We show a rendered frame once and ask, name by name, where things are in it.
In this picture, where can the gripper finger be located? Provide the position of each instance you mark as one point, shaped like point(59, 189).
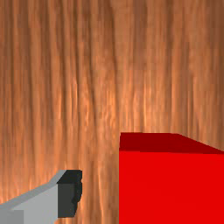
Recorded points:
point(43, 201)

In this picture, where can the red cube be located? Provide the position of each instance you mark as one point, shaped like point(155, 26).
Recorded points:
point(172, 186)

